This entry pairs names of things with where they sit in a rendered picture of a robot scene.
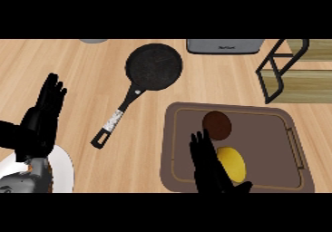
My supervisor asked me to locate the brown tray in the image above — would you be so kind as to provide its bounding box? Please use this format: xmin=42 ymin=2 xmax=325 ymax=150
xmin=160 ymin=101 xmax=316 ymax=194

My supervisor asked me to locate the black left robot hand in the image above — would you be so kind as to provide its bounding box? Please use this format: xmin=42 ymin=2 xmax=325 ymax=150
xmin=0 ymin=72 xmax=68 ymax=163

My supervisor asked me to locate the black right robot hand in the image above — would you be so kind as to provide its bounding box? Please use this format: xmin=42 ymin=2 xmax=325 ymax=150
xmin=189 ymin=129 xmax=254 ymax=194

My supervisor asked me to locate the black-framed wooden tiered shelf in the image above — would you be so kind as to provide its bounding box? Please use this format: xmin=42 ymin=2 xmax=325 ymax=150
xmin=254 ymin=39 xmax=332 ymax=105

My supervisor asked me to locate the white plate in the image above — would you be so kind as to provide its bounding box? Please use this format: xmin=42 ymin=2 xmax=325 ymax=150
xmin=0 ymin=144 xmax=77 ymax=194

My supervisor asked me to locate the black frying pan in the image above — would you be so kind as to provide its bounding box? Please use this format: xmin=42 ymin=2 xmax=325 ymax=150
xmin=90 ymin=43 xmax=185 ymax=150

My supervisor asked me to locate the yellow lemon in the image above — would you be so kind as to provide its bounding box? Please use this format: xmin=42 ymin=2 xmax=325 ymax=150
xmin=216 ymin=146 xmax=248 ymax=184

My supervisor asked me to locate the grey appliance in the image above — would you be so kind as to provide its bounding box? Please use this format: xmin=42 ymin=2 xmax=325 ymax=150
xmin=186 ymin=39 xmax=266 ymax=55

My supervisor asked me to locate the brown round fruit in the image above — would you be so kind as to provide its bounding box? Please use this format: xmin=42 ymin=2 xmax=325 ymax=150
xmin=201 ymin=111 xmax=234 ymax=141

